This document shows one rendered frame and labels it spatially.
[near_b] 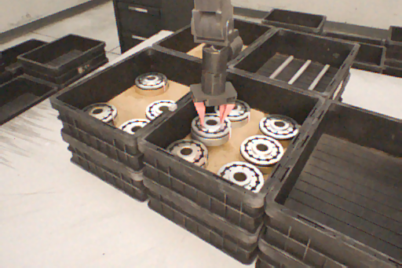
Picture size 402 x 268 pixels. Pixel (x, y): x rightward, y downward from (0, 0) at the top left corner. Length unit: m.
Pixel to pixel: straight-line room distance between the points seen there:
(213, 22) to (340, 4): 3.40
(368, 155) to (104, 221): 0.67
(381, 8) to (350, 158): 3.22
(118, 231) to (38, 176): 0.32
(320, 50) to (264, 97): 0.40
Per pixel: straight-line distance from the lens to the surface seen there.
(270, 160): 0.76
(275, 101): 0.93
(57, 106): 0.88
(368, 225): 0.75
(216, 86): 0.73
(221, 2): 0.66
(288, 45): 1.30
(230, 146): 0.83
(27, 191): 1.01
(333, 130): 0.92
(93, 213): 0.89
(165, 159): 0.66
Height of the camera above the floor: 1.38
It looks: 36 degrees down
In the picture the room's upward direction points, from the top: straight up
